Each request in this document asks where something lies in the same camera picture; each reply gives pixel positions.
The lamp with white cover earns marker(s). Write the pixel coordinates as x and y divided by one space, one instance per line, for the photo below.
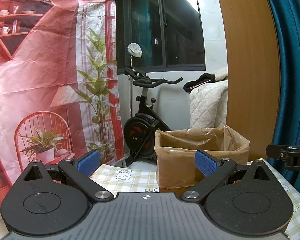
134 51

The dark window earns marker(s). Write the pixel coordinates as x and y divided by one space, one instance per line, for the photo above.
169 32

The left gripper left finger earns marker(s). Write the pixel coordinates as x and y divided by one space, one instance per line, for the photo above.
77 173

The wooden panel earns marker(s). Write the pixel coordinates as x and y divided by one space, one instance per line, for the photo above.
253 71

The cardboard box with plastic liner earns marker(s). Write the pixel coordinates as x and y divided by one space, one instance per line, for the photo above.
185 157

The black garment on blanket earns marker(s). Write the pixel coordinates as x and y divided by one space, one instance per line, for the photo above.
204 78

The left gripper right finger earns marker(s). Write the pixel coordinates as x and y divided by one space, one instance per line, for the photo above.
216 174

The red printed backdrop cloth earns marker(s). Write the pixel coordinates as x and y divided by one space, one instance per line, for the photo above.
59 93

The white quilted blanket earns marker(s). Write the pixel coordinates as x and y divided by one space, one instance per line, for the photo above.
209 101

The black exercise bike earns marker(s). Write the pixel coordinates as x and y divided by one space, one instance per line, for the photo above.
139 130

